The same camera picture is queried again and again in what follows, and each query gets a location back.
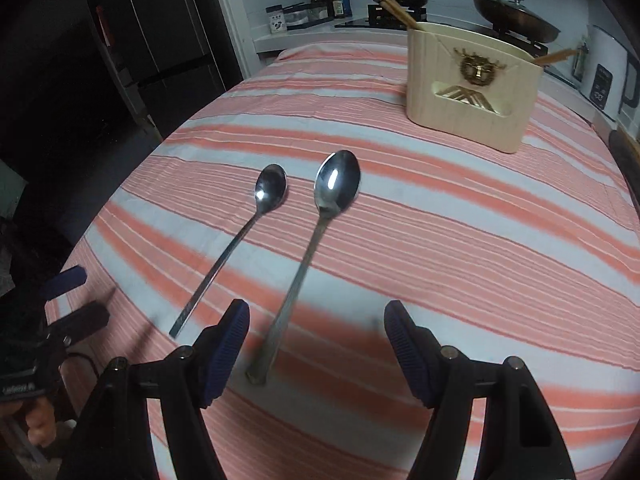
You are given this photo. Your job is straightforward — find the black cable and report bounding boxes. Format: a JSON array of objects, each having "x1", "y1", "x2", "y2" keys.
[{"x1": 64, "y1": 352, "x2": 102, "y2": 378}]

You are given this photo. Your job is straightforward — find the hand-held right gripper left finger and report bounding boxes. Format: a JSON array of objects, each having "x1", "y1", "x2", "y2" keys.
[{"x1": 57, "y1": 299, "x2": 251, "y2": 480}]

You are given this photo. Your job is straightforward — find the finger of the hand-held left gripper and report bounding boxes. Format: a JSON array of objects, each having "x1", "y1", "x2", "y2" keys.
[
  {"x1": 41, "y1": 266, "x2": 89, "y2": 302},
  {"x1": 46, "y1": 301, "x2": 112, "y2": 347}
]

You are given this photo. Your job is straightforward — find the thick brown wooden chopstick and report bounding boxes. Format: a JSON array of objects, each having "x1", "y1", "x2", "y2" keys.
[{"x1": 377, "y1": 0, "x2": 417, "y2": 32}]

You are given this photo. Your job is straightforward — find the large steel spoon ridged handle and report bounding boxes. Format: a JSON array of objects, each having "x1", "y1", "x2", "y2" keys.
[{"x1": 246, "y1": 150, "x2": 362, "y2": 386}]

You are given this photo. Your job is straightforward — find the white label spice jar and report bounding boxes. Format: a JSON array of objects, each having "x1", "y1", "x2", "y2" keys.
[{"x1": 266, "y1": 4, "x2": 286, "y2": 35}]

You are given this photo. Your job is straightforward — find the black frying pan glass lid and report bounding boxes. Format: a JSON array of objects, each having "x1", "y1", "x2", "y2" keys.
[{"x1": 470, "y1": 0, "x2": 562, "y2": 44}]

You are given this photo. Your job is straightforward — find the white electric kettle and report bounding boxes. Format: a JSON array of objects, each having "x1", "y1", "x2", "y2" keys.
[{"x1": 582, "y1": 24, "x2": 640, "y2": 122}]

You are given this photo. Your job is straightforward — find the black gas stove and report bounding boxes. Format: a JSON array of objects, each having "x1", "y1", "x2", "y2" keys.
[{"x1": 335, "y1": 4, "x2": 551, "y2": 58}]

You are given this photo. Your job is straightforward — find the small steel spoon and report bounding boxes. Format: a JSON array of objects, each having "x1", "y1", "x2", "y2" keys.
[{"x1": 169, "y1": 164, "x2": 288, "y2": 339}]

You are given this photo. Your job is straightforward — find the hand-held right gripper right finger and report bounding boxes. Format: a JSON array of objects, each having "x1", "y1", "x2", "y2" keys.
[{"x1": 384, "y1": 300, "x2": 578, "y2": 480}]

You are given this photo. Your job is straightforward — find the pink white striped tablecloth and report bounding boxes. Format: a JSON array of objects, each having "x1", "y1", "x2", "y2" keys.
[{"x1": 47, "y1": 40, "x2": 640, "y2": 480}]

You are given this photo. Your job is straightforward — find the person's left hand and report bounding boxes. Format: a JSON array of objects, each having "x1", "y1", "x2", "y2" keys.
[{"x1": 21, "y1": 399, "x2": 56, "y2": 449}]

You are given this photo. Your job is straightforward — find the dark glass bottle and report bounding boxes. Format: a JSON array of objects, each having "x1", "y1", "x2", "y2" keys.
[{"x1": 571, "y1": 35, "x2": 590, "y2": 84}]

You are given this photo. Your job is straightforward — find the black refrigerator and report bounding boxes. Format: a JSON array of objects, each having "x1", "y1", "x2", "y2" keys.
[{"x1": 82, "y1": 0, "x2": 229, "y2": 132}]

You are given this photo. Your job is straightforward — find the cream utensil holder gold emblem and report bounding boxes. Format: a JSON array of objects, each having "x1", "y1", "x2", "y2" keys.
[{"x1": 406, "y1": 22, "x2": 545, "y2": 154}]

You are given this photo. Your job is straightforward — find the clear glass spice jars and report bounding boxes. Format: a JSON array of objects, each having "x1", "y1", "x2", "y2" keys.
[{"x1": 283, "y1": 2, "x2": 321, "y2": 29}]

